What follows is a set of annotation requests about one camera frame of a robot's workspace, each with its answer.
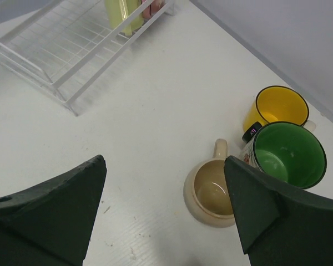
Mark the beige stoneware mug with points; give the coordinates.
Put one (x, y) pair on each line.
(205, 191)

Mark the yellow glass cup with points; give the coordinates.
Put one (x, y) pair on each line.
(276, 103)

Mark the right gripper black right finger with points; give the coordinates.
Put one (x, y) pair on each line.
(278, 224)

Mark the pink patterned mug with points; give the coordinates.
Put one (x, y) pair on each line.
(153, 8)

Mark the green-inside patterned mug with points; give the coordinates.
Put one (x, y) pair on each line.
(287, 152)

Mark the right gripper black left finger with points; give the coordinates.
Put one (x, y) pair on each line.
(51, 223)

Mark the pale yellow mug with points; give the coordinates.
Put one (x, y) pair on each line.
(118, 11)

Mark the clear acrylic dish rack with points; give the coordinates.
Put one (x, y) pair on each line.
(67, 45)

